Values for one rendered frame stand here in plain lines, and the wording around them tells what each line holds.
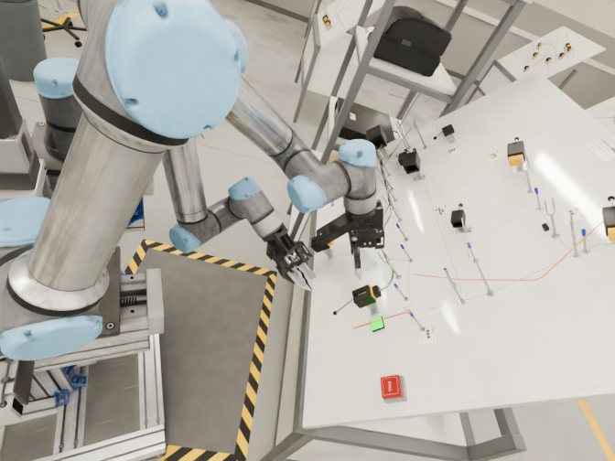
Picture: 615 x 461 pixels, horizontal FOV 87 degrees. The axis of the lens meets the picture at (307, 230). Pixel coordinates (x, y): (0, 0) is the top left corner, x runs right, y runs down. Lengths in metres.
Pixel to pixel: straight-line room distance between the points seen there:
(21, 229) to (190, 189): 0.30
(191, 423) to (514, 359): 1.47
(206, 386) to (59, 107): 1.42
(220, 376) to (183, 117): 1.73
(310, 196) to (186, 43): 0.38
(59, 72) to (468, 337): 1.19
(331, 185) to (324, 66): 3.25
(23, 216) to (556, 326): 1.04
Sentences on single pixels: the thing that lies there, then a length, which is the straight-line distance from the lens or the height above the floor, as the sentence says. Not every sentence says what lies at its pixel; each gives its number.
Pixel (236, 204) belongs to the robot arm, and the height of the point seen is 1.28.
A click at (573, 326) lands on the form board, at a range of 0.93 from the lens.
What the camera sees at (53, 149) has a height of 1.19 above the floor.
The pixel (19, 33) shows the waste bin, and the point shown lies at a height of 0.41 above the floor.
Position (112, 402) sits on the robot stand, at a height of 0.21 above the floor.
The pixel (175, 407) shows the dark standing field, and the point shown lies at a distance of 1.92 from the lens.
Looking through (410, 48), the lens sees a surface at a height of 1.55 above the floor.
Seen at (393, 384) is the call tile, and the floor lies 1.12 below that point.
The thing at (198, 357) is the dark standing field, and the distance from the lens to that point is 2.00.
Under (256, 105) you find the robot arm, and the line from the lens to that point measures 0.60.
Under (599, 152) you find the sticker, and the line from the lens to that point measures 1.27.
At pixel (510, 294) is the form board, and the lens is 0.98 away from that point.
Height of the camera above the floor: 1.86
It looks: 43 degrees down
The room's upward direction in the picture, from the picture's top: 25 degrees clockwise
